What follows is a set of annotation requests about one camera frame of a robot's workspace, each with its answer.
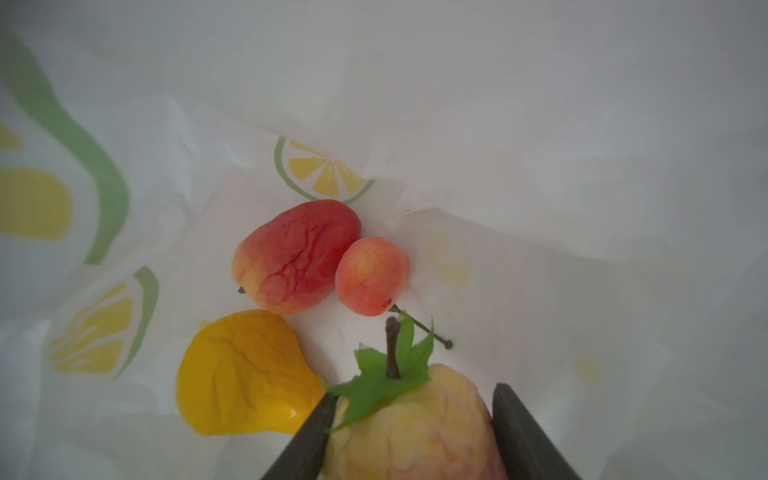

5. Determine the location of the dark red fake fruit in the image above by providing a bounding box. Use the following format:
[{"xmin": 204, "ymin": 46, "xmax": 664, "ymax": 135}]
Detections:
[{"xmin": 231, "ymin": 200, "xmax": 362, "ymax": 315}]

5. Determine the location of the red yellow fake apple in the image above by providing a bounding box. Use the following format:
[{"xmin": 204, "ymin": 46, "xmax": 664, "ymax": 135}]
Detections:
[{"xmin": 322, "ymin": 310, "xmax": 507, "ymax": 479}]

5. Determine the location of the small red fake cherry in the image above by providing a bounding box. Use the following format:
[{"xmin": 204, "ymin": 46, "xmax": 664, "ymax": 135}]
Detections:
[{"xmin": 334, "ymin": 236, "xmax": 455, "ymax": 351}]

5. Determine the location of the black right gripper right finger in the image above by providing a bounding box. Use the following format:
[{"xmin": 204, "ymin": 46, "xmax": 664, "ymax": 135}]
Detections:
[{"xmin": 492, "ymin": 383, "xmax": 580, "ymax": 480}]

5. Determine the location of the orange yellow fake fruit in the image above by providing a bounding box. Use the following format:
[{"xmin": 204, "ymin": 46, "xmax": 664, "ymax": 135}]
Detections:
[{"xmin": 176, "ymin": 310, "xmax": 325, "ymax": 436}]

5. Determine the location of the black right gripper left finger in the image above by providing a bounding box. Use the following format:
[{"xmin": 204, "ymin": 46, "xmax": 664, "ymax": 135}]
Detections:
[{"xmin": 261, "ymin": 393, "xmax": 338, "ymax": 480}]

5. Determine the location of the white plastic bag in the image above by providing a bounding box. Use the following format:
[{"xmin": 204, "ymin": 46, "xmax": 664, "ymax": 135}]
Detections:
[{"xmin": 1, "ymin": 1, "xmax": 767, "ymax": 479}]

